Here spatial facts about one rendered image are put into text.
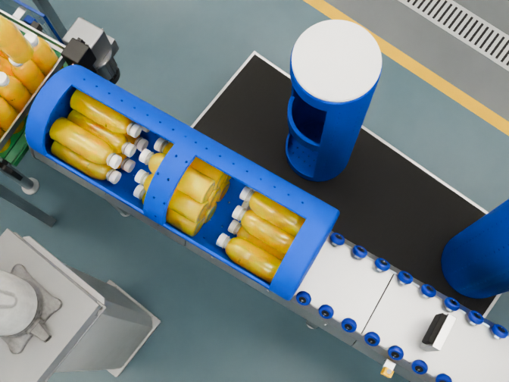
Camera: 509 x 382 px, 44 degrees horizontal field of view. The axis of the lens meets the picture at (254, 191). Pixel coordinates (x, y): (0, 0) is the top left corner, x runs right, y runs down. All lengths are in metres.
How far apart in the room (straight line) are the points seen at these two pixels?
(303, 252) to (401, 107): 1.61
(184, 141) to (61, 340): 0.63
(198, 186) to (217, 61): 1.54
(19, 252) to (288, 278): 0.77
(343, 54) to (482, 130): 1.29
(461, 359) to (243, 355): 1.14
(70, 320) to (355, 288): 0.82
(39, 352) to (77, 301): 0.16
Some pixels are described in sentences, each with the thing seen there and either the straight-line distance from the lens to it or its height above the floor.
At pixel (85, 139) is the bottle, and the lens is 1.87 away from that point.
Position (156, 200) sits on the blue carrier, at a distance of 1.72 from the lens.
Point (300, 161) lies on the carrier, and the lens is 2.80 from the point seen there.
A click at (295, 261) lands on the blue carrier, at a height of 1.22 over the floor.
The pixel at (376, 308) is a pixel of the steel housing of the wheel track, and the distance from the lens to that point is 1.93.
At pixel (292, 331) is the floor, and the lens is 2.83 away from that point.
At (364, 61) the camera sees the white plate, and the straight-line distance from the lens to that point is 2.02.
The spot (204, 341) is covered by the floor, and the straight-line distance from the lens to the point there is 2.85.
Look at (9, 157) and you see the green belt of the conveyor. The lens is 2.20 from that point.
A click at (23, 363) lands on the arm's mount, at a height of 1.08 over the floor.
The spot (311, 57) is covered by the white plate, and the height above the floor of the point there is 1.04.
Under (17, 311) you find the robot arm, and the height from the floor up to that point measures 1.24.
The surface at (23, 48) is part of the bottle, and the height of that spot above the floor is 1.23.
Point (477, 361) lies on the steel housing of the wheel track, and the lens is 1.99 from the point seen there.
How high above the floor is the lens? 2.83
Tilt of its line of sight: 75 degrees down
